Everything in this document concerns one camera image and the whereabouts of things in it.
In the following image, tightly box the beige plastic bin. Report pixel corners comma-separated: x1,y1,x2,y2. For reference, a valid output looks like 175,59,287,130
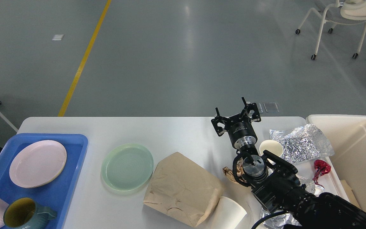
306,114,366,212

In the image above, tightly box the white office chair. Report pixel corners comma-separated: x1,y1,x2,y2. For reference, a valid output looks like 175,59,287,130
295,0,366,60

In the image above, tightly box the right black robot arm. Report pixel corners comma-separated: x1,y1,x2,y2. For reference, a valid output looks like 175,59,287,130
211,98,366,229

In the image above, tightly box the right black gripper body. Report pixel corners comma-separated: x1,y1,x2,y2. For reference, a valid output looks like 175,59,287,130
226,115,257,149

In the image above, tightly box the brown paper bag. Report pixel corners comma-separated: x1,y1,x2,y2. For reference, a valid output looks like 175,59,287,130
143,152,225,227

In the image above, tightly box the floor socket plate left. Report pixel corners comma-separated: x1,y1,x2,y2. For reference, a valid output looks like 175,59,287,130
247,101,263,114

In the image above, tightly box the foil tray container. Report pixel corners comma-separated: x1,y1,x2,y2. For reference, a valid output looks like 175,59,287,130
263,174,324,229

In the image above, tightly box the floor socket plate right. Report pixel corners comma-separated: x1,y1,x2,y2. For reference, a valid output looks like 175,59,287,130
263,102,280,113

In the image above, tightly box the red foil wrapper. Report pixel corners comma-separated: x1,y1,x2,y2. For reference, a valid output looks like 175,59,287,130
313,159,332,185

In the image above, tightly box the pink plate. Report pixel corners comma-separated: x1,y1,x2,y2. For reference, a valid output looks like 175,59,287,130
9,140,67,188

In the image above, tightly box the white paper cup upright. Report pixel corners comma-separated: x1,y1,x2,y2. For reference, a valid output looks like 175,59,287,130
259,140,283,158

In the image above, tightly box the crumpled aluminium foil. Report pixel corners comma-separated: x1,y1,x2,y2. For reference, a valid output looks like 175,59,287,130
269,124,335,165

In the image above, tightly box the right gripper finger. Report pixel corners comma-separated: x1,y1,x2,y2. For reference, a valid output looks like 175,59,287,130
211,107,231,137
239,97,261,123

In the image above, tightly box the floor socket plate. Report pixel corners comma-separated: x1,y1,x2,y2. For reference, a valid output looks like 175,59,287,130
247,101,263,114
263,102,280,113

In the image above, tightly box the green plate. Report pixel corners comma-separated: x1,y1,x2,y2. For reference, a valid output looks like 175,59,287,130
101,143,154,192

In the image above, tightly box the teal mug yellow inside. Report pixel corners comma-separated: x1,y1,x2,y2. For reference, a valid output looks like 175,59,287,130
3,197,57,229

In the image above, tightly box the white paper cup lying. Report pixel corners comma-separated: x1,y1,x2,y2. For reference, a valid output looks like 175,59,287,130
208,197,247,229

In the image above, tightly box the crumpled brown paper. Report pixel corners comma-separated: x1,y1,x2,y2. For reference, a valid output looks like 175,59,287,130
222,158,246,184

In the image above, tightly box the cardboard piece in bin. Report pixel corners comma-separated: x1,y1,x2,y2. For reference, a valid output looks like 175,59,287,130
340,180,361,209

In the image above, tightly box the blue plastic tray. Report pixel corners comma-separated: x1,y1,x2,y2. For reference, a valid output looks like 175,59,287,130
0,133,88,229

